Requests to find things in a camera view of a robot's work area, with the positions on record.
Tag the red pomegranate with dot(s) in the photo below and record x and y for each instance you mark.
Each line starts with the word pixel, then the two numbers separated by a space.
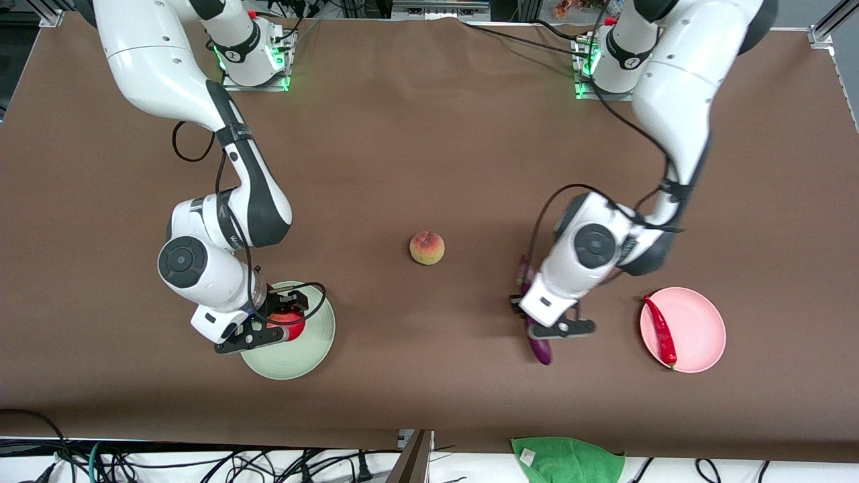
pixel 295 331

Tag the pink round plate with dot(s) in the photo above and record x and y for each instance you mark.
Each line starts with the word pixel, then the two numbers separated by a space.
pixel 698 330

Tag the grey metal box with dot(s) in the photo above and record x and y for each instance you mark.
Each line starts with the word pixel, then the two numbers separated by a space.
pixel 436 10

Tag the pale green round plate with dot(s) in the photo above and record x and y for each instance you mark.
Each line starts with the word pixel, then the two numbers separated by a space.
pixel 309 352

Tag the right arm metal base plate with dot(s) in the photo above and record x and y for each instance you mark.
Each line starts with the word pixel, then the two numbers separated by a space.
pixel 282 79

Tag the yellow red peach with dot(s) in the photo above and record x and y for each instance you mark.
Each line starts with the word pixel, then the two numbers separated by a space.
pixel 427 248

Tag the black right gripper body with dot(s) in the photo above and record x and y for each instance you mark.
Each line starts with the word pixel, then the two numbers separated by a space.
pixel 277 302

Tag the grey metal post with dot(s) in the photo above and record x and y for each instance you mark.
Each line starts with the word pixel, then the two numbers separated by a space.
pixel 416 463

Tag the green cloth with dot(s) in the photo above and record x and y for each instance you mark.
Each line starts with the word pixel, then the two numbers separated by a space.
pixel 567 461

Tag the brown table cover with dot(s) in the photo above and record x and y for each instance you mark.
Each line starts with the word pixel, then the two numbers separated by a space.
pixel 402 168

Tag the red chili pepper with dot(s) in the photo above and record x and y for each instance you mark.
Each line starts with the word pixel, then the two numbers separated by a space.
pixel 661 329

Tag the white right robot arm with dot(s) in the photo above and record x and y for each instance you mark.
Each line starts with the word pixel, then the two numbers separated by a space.
pixel 154 60

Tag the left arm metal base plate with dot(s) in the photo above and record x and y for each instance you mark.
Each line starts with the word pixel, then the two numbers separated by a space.
pixel 582 94

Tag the aluminium frame profile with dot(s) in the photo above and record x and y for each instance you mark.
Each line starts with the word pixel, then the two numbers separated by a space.
pixel 822 33

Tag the orange colourful items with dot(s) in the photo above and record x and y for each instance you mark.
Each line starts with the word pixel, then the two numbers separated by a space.
pixel 564 9

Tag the long purple eggplant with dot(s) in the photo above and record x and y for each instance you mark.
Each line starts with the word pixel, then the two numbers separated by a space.
pixel 542 352

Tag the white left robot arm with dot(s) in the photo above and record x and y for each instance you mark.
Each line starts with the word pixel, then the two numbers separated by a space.
pixel 678 80

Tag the black power plug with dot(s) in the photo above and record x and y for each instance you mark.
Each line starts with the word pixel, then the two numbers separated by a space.
pixel 363 469

